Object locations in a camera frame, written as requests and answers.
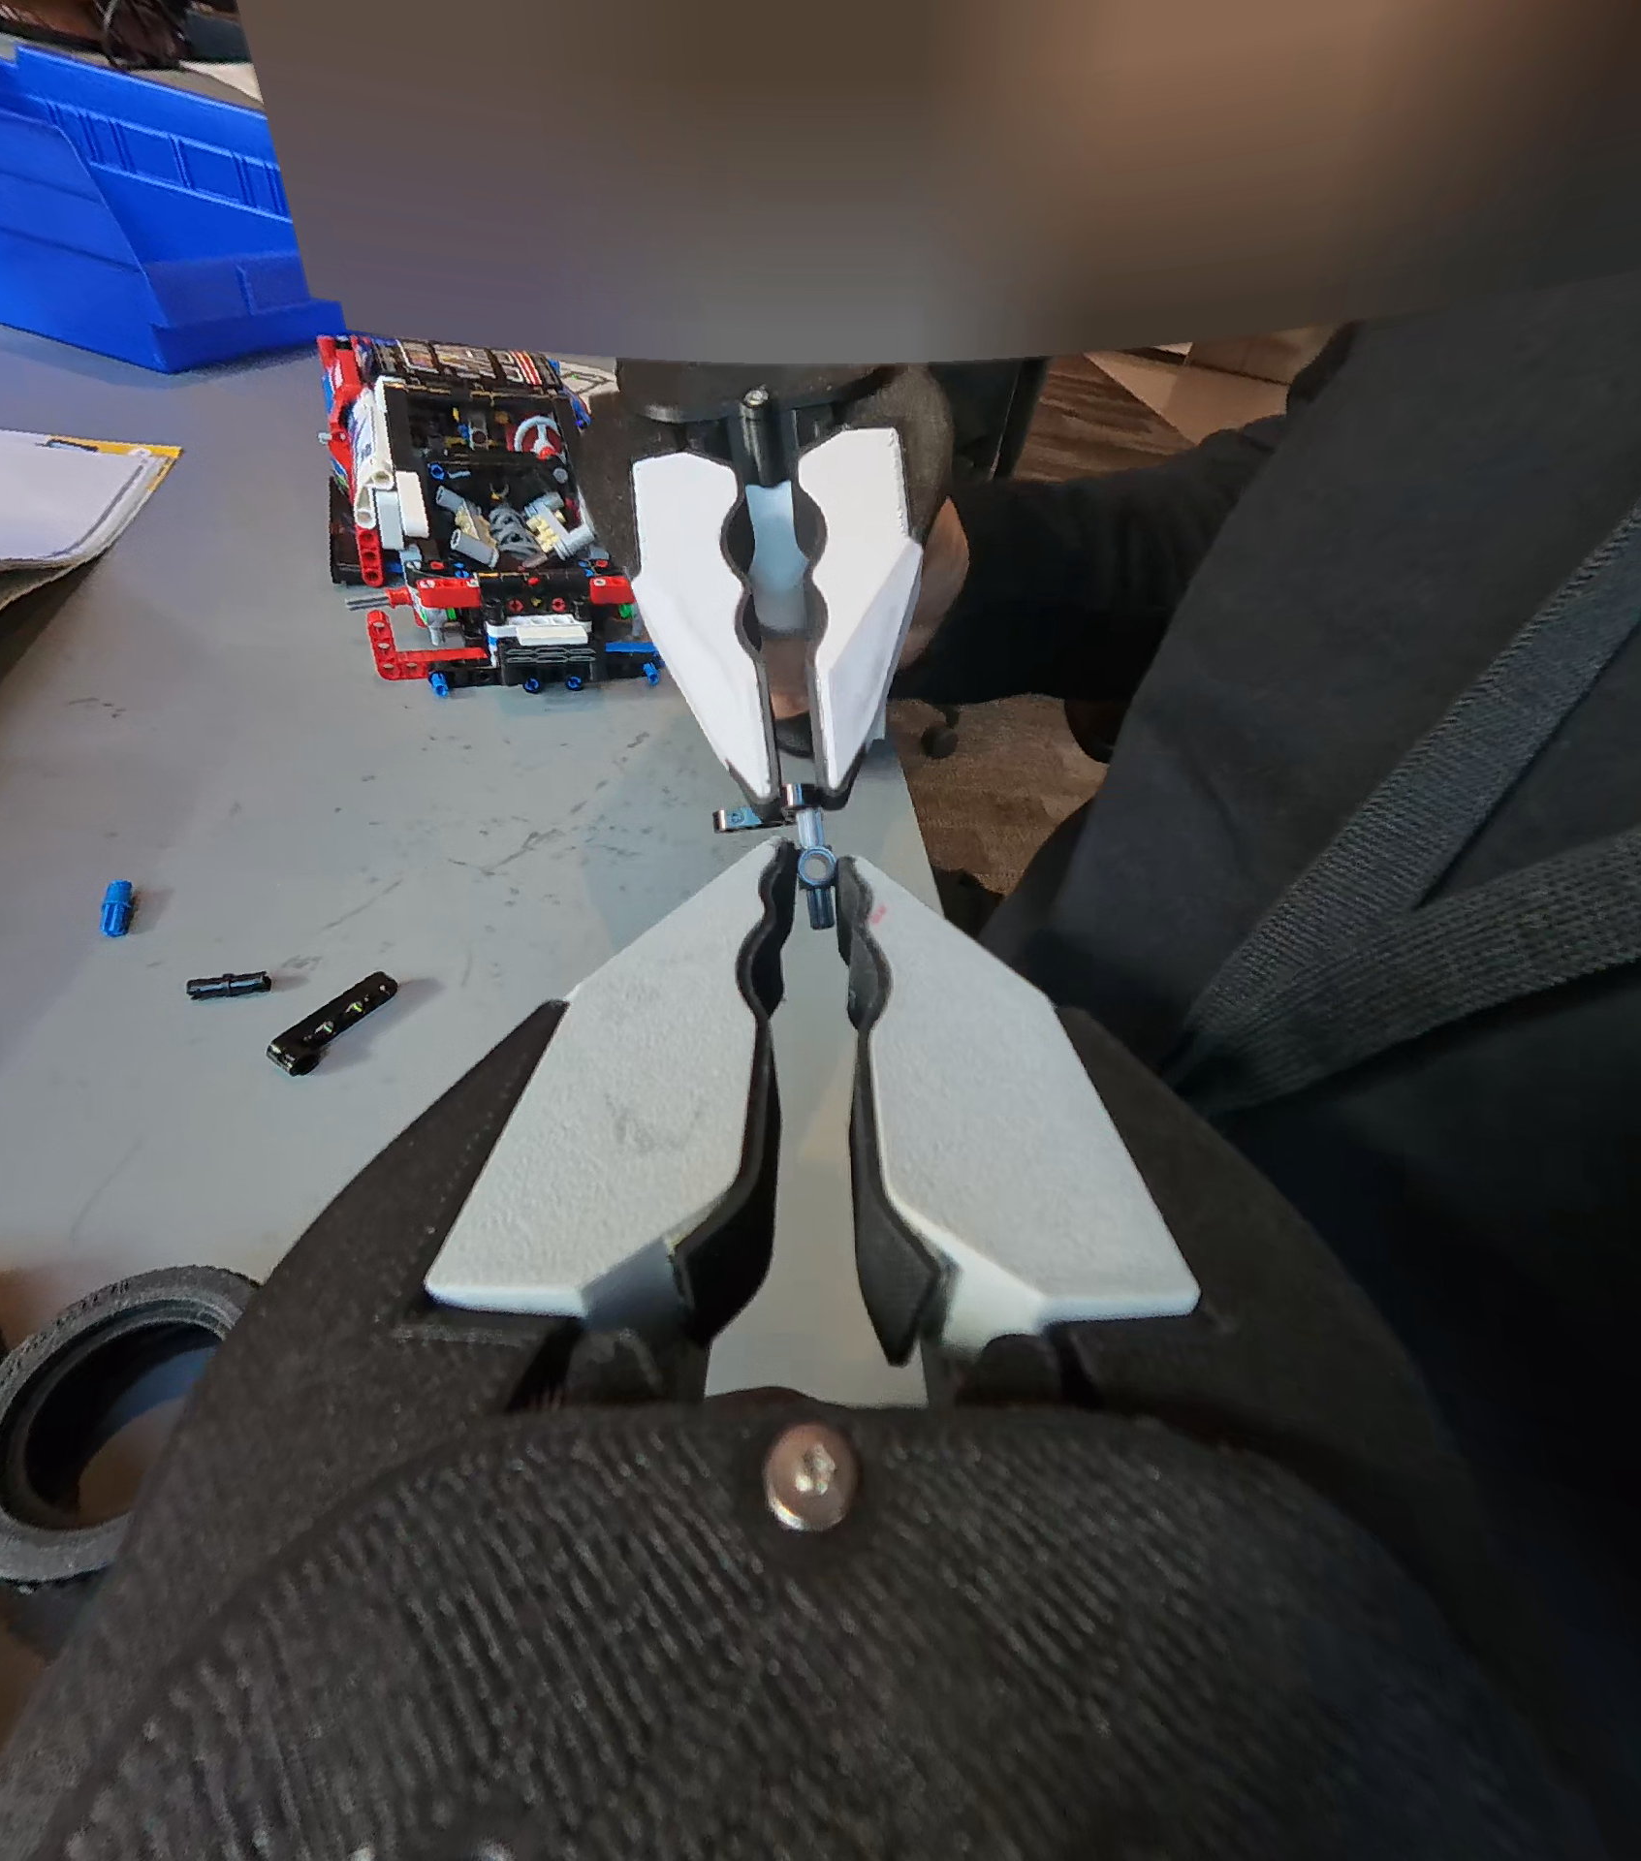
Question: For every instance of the black thin toy liftarm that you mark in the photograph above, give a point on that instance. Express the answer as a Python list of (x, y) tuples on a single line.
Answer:
[(333, 1023)]

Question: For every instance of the black angled toy beam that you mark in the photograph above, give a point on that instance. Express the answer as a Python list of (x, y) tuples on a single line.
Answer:
[(747, 819)]

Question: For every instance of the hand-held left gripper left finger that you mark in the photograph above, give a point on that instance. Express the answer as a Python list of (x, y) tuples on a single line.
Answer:
[(601, 1149)]

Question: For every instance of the black toy connector pin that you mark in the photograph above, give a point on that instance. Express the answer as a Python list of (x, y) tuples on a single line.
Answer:
[(229, 986)]

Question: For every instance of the office chair base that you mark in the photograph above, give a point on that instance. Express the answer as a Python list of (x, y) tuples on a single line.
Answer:
[(933, 732)]

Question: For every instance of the grey desk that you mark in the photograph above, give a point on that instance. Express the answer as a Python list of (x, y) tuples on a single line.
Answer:
[(326, 816)]

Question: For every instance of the open instruction booklet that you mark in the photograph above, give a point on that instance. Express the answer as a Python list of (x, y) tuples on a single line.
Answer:
[(6, 496)]

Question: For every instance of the partly built toy car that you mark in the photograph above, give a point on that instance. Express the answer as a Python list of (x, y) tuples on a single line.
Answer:
[(471, 509)]

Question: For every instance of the blue plastic bin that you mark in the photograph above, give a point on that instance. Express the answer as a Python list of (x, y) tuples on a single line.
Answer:
[(77, 219)]

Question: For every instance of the blue toy connector pin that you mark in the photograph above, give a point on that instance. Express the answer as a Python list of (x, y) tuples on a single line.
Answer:
[(114, 909)]

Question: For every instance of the person's right hand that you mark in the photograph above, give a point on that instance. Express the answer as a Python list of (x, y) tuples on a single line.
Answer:
[(939, 597)]

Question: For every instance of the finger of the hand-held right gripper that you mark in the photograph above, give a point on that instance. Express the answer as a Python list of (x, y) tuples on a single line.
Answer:
[(681, 583), (863, 583)]

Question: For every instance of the grey toy axle connector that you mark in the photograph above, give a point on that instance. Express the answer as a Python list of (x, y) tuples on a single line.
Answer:
[(815, 874)]

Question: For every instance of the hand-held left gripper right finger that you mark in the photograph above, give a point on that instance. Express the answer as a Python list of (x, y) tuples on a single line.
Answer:
[(1009, 1149)]

